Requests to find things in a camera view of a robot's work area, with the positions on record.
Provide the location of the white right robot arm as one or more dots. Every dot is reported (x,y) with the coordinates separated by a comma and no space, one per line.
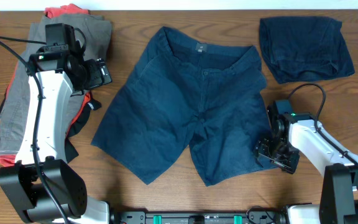
(294,134)

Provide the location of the grey folded shorts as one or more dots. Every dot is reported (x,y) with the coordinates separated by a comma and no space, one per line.
(97,32)

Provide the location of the red folded garment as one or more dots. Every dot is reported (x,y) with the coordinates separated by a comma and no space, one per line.
(19,80)

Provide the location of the navy blue shorts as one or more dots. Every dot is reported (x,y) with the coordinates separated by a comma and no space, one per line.
(184,94)

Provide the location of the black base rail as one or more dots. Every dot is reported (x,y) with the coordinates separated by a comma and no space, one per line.
(252,217)

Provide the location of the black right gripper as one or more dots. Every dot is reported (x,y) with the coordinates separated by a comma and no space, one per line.
(288,165)

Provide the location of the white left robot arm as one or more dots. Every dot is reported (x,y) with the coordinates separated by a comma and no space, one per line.
(41,186)

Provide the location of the folded dark navy garment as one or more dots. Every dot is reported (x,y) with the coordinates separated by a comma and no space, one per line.
(304,48)

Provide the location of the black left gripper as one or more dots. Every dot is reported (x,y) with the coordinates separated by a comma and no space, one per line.
(101,73)

